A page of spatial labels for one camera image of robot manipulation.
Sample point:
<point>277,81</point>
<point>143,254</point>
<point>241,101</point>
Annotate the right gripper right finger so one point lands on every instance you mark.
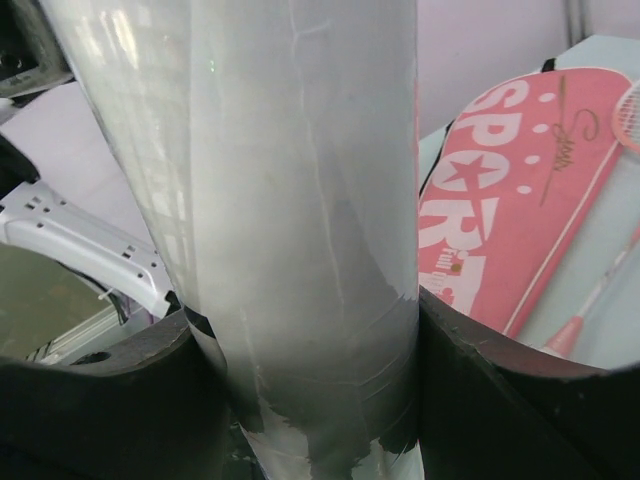
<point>493,408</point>

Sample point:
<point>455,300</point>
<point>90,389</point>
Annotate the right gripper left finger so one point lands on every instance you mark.
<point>149,407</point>

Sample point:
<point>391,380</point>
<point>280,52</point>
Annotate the translucent shuttlecock tube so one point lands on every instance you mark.
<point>271,147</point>

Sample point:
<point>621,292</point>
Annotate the pink badminton racket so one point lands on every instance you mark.
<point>602,287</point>

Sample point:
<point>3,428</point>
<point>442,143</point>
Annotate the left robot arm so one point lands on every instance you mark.
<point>37,218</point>

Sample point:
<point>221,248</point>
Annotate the pink racket cover bag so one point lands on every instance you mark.
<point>519,171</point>

